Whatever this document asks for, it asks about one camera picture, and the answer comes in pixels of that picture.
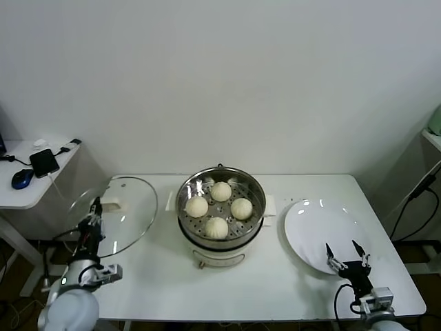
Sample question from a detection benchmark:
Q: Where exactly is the white power cable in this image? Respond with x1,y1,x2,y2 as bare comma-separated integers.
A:
384,160,441,218

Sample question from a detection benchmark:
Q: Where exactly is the white side table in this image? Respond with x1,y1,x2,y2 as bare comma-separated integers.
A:
0,139,107,297

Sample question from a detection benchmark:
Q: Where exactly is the white steamed baozi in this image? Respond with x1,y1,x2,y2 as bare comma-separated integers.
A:
229,197,254,221
205,216,229,239
210,181,232,203
185,196,209,219

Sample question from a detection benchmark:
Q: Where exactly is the pale green object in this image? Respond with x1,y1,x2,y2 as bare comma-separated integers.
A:
428,105,441,135

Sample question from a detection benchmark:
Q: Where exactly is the blue computer mouse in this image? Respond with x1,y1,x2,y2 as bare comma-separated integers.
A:
10,168,35,190

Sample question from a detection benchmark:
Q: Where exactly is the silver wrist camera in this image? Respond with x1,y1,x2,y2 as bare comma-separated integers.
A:
360,285,393,308
97,263,123,283

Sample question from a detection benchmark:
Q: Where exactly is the black power cable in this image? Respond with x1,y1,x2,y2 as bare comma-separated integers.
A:
391,170,441,242

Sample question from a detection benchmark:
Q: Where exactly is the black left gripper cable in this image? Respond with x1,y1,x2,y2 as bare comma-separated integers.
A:
41,225,85,292

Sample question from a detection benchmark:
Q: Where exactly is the black smartphone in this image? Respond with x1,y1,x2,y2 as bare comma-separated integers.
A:
29,148,60,179

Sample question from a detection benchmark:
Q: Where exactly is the white charging cable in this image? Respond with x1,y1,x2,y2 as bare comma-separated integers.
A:
48,172,75,211

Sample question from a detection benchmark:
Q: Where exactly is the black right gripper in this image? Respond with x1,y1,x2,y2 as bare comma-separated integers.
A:
325,239,375,296

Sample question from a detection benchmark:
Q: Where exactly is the cream electric cooking pot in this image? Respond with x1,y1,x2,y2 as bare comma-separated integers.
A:
165,191,278,270

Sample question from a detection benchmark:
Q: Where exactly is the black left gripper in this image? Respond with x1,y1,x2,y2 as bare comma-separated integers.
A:
74,196,106,259

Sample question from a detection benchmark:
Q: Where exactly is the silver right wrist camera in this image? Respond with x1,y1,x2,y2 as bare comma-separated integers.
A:
360,285,393,308

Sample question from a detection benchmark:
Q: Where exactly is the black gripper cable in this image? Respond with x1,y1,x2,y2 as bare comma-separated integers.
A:
41,225,85,292
334,283,361,321

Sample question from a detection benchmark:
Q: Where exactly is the dark laptop screen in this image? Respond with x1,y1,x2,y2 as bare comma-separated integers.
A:
0,103,8,156

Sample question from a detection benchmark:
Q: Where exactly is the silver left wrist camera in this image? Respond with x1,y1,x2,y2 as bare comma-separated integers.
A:
97,263,123,283

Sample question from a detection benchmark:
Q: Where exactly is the perforated steel steamer basket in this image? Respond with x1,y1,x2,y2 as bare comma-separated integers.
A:
176,168,268,249

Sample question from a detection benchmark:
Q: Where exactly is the glass lid with cream handle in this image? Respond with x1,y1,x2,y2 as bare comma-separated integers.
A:
67,175,158,259

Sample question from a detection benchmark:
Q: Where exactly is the round white plate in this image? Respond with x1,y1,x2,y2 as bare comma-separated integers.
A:
284,199,372,277

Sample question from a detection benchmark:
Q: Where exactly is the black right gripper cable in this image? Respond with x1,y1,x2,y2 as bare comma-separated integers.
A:
334,283,361,321

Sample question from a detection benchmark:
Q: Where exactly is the black cable with plug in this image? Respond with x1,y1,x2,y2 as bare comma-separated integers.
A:
0,154,32,166

